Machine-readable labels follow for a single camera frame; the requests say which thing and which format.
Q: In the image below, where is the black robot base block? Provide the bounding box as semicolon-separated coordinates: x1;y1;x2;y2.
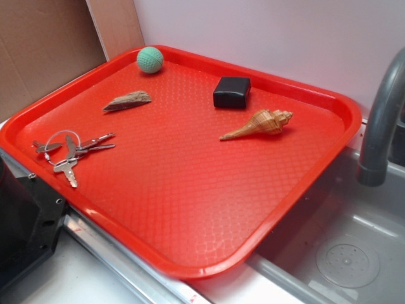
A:
1;160;67;291

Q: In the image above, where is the red plastic tray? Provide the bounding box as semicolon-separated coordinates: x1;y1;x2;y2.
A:
1;46;361;279

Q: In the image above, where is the black rectangular box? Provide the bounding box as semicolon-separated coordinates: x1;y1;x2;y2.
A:
213;77;251;109

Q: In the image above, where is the tan spiral seashell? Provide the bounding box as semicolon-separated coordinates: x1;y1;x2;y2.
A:
219;109;294;141

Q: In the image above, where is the brown wood piece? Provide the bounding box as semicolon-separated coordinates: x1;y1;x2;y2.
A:
103;91;152;112

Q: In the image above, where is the green rubber ball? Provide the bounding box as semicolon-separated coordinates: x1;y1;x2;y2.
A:
136;46;164;74

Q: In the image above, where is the silver key upper right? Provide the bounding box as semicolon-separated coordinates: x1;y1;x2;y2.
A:
77;132;115;150

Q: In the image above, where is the silver key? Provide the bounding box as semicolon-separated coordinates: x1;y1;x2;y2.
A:
77;132;115;150
32;141;62;153
65;135;77;159
53;158;78;188
75;144;116;155

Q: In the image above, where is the silver key middle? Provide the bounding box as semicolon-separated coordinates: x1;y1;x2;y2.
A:
65;135;77;159

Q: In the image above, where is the silver key lower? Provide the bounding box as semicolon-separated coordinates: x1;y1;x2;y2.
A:
53;158;78;188

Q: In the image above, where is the silver key left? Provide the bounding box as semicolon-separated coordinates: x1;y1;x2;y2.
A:
32;141;62;153

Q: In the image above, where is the grey plastic sink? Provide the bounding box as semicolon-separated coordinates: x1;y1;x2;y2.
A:
247;128;404;303

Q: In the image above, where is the grey faucet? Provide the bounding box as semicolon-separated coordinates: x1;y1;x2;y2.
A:
356;49;404;187

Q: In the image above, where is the round sink drain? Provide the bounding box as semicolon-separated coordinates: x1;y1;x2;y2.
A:
316;239;380;289

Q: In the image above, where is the brown cardboard panel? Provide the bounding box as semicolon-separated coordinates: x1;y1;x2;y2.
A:
1;1;144;121

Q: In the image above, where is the silver metal rail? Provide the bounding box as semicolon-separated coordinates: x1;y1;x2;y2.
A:
0;148;216;304

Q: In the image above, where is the wire key ring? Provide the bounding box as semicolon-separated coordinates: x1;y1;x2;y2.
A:
44;130;83;165

